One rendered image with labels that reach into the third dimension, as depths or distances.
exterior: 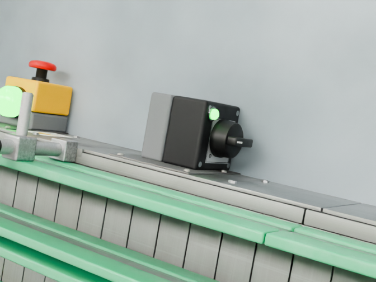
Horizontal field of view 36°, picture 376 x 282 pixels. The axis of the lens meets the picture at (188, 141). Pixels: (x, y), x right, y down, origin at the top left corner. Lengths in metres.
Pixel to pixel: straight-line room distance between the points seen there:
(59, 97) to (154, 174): 0.29
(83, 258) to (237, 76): 0.30
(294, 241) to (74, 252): 0.24
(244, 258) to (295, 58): 0.25
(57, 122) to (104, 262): 0.34
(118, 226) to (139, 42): 0.28
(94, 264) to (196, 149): 0.18
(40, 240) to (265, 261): 0.23
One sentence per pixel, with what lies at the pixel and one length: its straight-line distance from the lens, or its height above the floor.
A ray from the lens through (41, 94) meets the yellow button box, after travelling 0.85.
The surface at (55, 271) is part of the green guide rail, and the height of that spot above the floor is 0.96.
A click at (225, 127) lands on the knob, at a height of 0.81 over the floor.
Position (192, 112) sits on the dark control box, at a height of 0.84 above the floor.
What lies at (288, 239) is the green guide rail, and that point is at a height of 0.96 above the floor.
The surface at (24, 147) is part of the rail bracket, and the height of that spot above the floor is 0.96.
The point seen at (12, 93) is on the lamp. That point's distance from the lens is 0.84.
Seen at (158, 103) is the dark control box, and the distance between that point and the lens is 0.68.
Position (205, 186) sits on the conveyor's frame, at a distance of 0.59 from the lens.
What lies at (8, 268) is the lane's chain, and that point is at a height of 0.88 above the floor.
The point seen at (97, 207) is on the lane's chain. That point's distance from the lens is 0.68.
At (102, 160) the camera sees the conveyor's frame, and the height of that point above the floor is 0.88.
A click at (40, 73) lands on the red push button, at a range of 0.88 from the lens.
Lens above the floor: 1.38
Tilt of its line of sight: 56 degrees down
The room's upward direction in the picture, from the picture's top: 85 degrees counter-clockwise
